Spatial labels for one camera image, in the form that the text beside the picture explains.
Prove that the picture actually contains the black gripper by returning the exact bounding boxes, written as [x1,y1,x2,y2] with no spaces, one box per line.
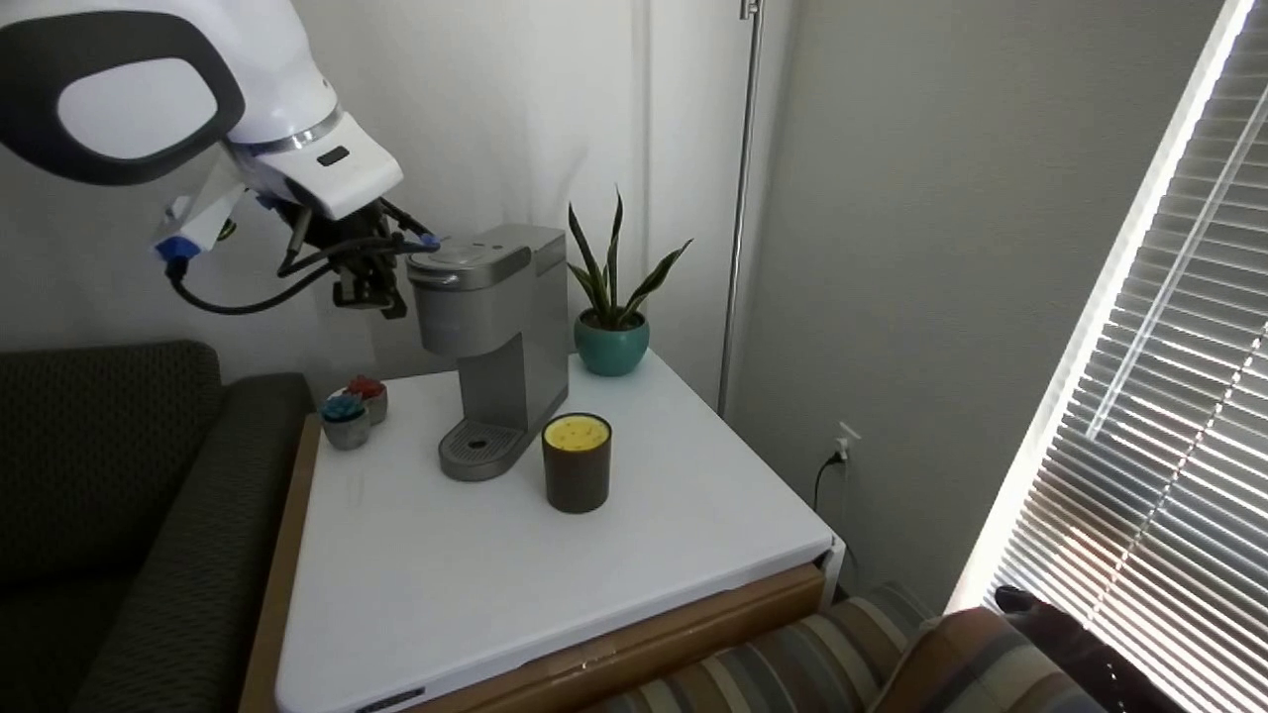
[271,195,444,322]

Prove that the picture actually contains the grey pod coffee maker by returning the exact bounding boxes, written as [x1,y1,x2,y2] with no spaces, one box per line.
[405,223,575,487]

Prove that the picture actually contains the small grey bowl red inside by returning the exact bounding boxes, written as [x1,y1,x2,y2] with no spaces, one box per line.
[344,375,393,429]

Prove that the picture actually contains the small grey bowl blue inside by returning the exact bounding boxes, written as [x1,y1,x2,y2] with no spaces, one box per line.
[316,393,376,457]

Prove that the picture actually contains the snake plant in teal pot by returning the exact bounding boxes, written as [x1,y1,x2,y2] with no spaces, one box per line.
[563,195,694,382]

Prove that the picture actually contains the dark jar candle yellow wax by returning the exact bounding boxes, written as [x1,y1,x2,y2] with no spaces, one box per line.
[538,408,619,519]

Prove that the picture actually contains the thin grey vertical pole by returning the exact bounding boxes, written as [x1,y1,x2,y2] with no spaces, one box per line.
[712,0,765,415]

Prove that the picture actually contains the dark grey fabric sofa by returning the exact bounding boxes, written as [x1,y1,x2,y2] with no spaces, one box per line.
[0,335,316,713]

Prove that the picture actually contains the white table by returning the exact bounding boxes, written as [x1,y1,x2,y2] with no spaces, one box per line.
[238,412,834,713]

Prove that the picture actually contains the striped upholstered armchair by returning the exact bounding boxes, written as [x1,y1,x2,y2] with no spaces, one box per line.
[579,589,1114,713]

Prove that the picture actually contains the dark brown fuzzy object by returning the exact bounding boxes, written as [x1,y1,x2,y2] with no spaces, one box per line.
[991,584,1187,713]

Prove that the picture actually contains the white window blinds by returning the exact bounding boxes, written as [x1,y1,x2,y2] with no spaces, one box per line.
[946,0,1268,713]

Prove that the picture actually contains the black camera cable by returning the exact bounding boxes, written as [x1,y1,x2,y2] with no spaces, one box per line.
[164,214,350,322]

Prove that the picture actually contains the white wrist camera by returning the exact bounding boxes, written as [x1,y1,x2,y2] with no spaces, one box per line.
[155,177,253,273]

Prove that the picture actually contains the black power cord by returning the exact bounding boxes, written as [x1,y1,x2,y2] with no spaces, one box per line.
[806,448,850,519]

